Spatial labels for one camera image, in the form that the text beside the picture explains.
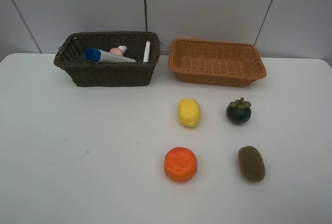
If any light orange wicker basket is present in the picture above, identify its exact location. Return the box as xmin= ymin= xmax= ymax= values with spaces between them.
xmin=168 ymin=38 xmax=267 ymax=87

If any yellow lemon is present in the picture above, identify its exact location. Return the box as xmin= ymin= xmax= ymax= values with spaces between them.
xmin=178 ymin=99 xmax=201 ymax=128

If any dark brown wicker basket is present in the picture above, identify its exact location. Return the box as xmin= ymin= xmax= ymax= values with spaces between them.
xmin=53 ymin=31 xmax=160 ymax=87

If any brown kiwi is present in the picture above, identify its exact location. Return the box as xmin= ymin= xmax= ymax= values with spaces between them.
xmin=238 ymin=146 xmax=266 ymax=183

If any white tube blue cap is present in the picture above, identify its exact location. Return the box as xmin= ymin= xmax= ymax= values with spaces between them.
xmin=85 ymin=48 xmax=136 ymax=63

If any white marker pink cap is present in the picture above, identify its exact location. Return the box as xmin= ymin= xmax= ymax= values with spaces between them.
xmin=143 ymin=41 xmax=150 ymax=63

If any orange tangerine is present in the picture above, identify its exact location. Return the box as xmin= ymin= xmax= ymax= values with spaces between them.
xmin=163 ymin=147 xmax=198 ymax=183

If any dark mangosteen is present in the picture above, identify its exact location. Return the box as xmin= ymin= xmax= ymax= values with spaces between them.
xmin=226 ymin=97 xmax=252 ymax=125

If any pink bottle white cap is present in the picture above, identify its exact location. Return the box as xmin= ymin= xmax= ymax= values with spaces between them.
xmin=109 ymin=45 xmax=127 ymax=56

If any black whiteboard eraser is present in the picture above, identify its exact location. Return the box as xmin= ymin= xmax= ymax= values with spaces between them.
xmin=75 ymin=55 xmax=90 ymax=64

